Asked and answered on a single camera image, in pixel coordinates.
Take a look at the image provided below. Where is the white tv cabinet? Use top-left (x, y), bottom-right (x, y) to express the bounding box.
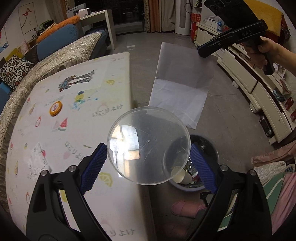
top-left (194, 21), bottom-right (296, 145)

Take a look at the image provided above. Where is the orange tape roll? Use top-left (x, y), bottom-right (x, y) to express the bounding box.
top-left (49, 101), bottom-right (63, 116)

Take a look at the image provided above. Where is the white round trash bin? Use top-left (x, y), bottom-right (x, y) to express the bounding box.
top-left (169, 135), bottom-right (219, 193)

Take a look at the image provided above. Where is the aluminium foil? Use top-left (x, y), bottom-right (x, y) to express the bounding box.
top-left (185, 159), bottom-right (201, 182)

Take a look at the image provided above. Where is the white paper sheet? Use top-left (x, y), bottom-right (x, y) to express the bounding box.
top-left (149, 42), bottom-right (217, 129)

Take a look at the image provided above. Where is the white side table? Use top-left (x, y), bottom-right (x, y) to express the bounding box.
top-left (80, 9), bottom-right (116, 50)

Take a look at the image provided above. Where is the black white ring pattern pillow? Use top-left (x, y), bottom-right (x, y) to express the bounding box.
top-left (0, 55), bottom-right (34, 90)

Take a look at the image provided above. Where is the sectional sofa with lace cover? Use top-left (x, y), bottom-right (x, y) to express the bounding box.
top-left (0, 14), bottom-right (108, 209)

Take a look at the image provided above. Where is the white paper cup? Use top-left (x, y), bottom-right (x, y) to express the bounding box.
top-left (171, 166), bottom-right (192, 185)

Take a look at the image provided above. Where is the pink slipper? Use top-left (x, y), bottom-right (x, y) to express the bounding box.
top-left (171, 200), bottom-right (207, 218)

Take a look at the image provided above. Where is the white tissue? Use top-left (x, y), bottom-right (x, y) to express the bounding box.
top-left (24, 142), bottom-right (52, 179)

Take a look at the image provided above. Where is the person right hand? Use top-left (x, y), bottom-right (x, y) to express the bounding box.
top-left (242, 37), bottom-right (281, 68)

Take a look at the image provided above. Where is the white tower fan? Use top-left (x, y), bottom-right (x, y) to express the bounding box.
top-left (175, 0), bottom-right (192, 36)

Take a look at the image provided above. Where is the clear round plastic lid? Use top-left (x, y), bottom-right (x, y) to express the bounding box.
top-left (106, 106), bottom-right (191, 185)

